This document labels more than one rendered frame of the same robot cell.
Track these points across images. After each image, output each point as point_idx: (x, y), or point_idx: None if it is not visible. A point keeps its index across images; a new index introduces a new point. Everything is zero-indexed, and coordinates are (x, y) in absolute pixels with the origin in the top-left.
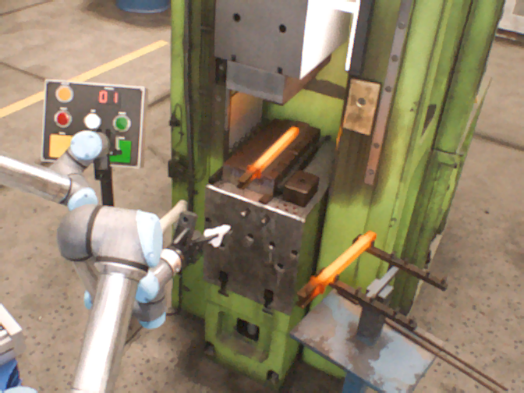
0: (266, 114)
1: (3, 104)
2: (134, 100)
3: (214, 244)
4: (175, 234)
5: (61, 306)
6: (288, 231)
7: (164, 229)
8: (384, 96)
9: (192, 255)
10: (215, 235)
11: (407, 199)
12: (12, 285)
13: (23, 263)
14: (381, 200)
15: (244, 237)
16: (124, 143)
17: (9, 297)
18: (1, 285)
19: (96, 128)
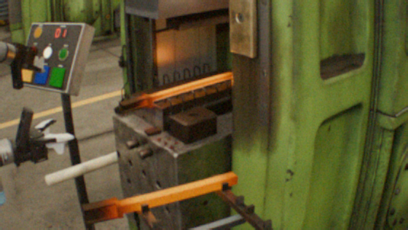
0: (224, 67)
1: (116, 89)
2: (75, 34)
3: (56, 151)
4: (17, 128)
5: (66, 224)
6: (166, 168)
7: (103, 164)
8: (261, 11)
9: (31, 153)
10: (52, 139)
11: (349, 167)
12: (46, 202)
13: (60, 191)
14: (277, 147)
15: (140, 174)
16: (60, 70)
17: (41, 209)
18: (41, 200)
19: (12, 42)
